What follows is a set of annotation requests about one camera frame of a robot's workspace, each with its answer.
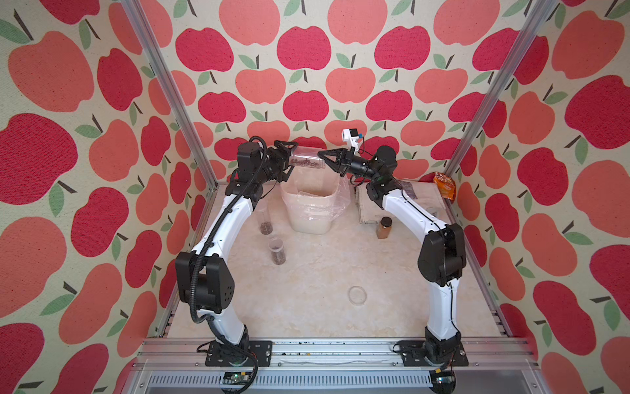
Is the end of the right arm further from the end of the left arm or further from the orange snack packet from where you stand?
the orange snack packet

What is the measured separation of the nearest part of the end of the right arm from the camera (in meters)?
0.71

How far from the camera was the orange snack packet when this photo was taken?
114 centimetres

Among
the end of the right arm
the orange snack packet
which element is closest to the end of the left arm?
the end of the right arm

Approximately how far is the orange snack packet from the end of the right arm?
1.94 feet
